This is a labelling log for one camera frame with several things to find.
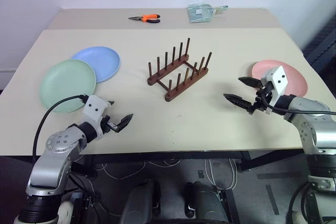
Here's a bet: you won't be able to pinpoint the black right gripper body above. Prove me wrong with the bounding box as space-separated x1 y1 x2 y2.
246 81 274 115

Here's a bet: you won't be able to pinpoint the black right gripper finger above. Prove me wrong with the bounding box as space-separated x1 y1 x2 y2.
223 93 256 112
237 76 263 89

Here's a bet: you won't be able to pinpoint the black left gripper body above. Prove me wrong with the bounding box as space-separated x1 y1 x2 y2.
100 115 119 134

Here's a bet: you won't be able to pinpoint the wooden dish rack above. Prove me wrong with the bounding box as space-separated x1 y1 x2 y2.
146 37 213 102

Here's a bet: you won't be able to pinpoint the red plate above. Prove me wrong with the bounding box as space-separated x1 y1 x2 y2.
251 60 308 98

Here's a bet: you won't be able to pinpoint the blue plate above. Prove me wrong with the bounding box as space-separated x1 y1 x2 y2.
71 46 121 83

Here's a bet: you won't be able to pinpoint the green plate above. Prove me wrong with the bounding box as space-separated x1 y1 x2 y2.
39 59 97 114

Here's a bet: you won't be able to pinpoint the dark rounded shape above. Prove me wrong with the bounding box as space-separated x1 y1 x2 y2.
183 181 227 221
120 179 162 224

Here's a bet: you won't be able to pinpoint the pale green dustpan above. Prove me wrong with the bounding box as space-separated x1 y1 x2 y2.
186 3 228 23

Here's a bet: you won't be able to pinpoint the black ribbed equipment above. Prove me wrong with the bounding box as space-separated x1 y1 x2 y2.
301 14 336 78

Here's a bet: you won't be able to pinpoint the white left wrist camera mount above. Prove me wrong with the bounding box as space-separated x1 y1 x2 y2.
83 94 111 140

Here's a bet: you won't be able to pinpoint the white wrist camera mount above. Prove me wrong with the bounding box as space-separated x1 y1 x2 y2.
260 66 289 107
83 94 111 140

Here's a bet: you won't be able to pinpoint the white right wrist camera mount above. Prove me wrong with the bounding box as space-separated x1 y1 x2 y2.
260 66 289 107

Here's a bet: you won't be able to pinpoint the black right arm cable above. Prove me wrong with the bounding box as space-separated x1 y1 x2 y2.
258 87 336 116

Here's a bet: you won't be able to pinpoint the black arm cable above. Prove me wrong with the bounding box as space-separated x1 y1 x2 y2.
31 94 89 163
258 87 336 116

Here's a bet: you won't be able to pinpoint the white cable bundle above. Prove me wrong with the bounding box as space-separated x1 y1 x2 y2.
204 158 238 190
100 159 175 180

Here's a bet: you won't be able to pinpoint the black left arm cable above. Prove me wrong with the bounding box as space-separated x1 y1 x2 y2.
31 94 89 163

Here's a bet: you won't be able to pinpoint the orange handled pliers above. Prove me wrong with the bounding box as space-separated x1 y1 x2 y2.
128 14 161 24

